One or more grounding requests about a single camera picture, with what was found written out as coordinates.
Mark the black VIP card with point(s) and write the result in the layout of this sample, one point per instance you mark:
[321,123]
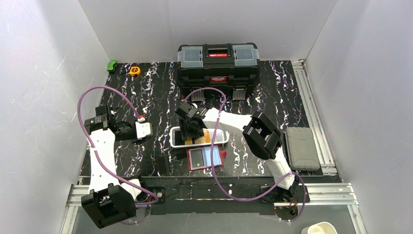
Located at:
[196,159]

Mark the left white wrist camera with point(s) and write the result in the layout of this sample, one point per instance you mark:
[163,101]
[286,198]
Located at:
[143,128]

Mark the green small object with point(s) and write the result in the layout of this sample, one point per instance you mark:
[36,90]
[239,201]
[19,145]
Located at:
[112,66]

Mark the black plastic toolbox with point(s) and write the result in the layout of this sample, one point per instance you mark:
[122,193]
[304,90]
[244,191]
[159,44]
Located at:
[232,68]

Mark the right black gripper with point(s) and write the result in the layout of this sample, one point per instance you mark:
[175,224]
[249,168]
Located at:
[190,133]

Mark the orange tape measure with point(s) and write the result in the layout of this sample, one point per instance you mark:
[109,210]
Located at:
[135,71]

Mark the white plastic basket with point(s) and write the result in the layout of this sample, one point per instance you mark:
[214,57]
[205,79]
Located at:
[176,140]

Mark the aluminium rail frame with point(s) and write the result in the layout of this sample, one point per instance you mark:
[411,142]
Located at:
[319,194]

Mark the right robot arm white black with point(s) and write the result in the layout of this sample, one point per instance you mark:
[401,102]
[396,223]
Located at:
[262,137]

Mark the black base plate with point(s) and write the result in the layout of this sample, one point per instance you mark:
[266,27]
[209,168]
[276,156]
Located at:
[187,194]

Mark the red leather card holder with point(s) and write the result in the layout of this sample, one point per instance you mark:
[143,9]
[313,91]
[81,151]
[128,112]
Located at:
[215,155]

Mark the white cup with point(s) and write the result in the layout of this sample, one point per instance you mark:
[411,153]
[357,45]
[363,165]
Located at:
[320,228]

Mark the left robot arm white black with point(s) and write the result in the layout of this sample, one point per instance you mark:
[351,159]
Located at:
[108,200]

